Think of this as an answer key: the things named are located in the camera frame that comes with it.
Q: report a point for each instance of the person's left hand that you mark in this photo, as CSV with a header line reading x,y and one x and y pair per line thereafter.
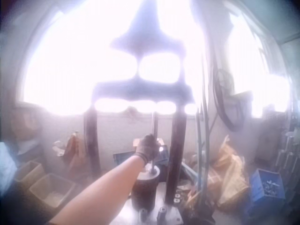
x,y
144,148

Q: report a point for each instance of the person's left fingers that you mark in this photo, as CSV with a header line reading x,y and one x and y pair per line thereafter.
x,y
153,146

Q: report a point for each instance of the thin metal rod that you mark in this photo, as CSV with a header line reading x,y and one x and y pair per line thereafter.
x,y
155,124

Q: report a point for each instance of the dark blue plastic crate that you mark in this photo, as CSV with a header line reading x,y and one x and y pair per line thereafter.
x,y
122,159

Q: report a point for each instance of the dark metal cylinder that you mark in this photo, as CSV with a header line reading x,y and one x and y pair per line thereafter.
x,y
145,187

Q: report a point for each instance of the short metal bushing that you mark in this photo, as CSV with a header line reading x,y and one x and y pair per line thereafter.
x,y
143,213
162,212

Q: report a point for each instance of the orange plastic bag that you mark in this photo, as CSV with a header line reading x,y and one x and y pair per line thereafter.
x,y
73,150

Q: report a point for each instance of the yellow woven sack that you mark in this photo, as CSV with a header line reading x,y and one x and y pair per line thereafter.
x,y
230,171

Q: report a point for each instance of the large yellow plastic bin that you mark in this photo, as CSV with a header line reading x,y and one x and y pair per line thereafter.
x,y
52,191

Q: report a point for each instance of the blue crate of metal parts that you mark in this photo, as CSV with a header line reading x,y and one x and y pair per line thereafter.
x,y
266,187

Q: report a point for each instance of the small yellow plastic bin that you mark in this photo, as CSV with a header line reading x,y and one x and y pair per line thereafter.
x,y
29,173

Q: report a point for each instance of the rack of metal bars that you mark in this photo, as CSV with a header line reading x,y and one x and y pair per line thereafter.
x,y
289,145

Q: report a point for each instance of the metal press base plate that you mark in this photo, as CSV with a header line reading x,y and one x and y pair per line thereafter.
x,y
161,199

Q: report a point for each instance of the dark press machine frame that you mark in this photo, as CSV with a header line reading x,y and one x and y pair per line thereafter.
x,y
150,86

